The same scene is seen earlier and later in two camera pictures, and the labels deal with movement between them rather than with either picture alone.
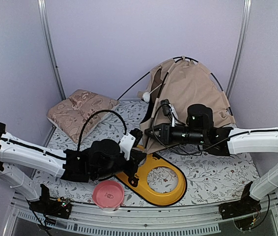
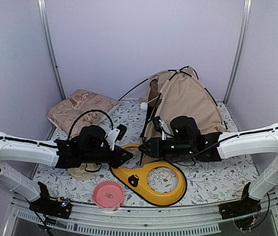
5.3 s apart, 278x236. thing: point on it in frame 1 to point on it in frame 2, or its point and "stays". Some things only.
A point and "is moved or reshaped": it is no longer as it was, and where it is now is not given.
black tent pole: (217, 81) to (202, 84)
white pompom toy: (146, 96) to (144, 105)
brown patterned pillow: (70, 118) stays
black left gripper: (136, 158) to (117, 161)
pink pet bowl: (108, 195) stays
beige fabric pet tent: (174, 87) is moved or reshaped
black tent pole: (158, 98) to (154, 108)
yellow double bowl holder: (135, 179) stays
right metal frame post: (244, 26) stays
